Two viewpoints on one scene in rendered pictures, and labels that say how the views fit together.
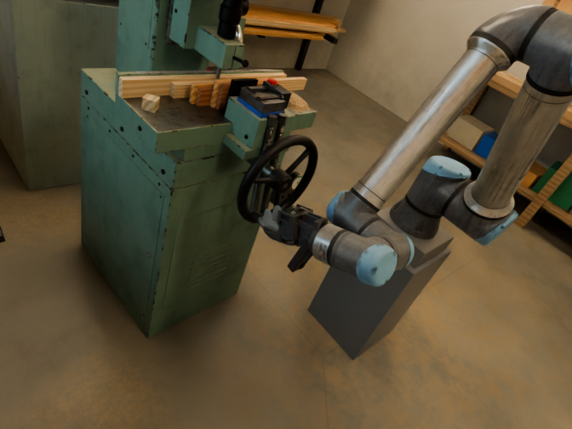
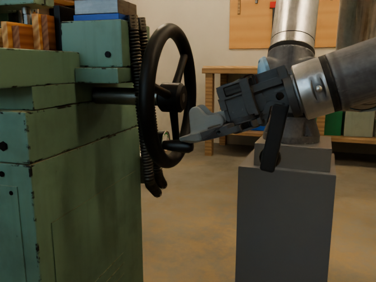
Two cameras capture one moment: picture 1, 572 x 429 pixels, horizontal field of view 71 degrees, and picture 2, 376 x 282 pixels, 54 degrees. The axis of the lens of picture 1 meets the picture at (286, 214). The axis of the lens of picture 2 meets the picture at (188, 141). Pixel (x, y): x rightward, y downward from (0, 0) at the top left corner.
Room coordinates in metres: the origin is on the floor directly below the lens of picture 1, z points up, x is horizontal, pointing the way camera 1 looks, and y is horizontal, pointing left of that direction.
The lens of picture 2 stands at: (0.23, 0.23, 0.87)
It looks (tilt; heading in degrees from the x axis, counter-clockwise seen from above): 12 degrees down; 344
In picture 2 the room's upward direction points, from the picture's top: straight up
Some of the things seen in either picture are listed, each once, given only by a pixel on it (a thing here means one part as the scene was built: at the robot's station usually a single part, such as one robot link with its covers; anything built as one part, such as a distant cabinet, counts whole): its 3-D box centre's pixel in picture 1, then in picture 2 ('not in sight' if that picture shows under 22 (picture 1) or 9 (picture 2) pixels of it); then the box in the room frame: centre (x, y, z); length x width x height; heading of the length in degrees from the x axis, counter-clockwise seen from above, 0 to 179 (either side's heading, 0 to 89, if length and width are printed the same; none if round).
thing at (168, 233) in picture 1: (169, 208); (9, 265); (1.21, 0.44, 0.36); 0.58 x 0.45 x 0.71; 57
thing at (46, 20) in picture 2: (240, 95); (68, 36); (1.12, 0.25, 0.94); 0.16 x 0.01 x 0.07; 147
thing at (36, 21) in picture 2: (241, 92); (66, 36); (1.14, 0.25, 0.94); 0.20 x 0.02 x 0.08; 147
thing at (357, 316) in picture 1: (374, 283); (285, 231); (1.34, -0.46, 0.28); 0.30 x 0.30 x 0.55; 54
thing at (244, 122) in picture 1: (259, 120); (108, 45); (1.06, 0.17, 0.91); 0.15 x 0.14 x 0.09; 147
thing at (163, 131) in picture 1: (237, 120); (75, 67); (1.10, 0.24, 0.87); 0.61 x 0.30 x 0.06; 147
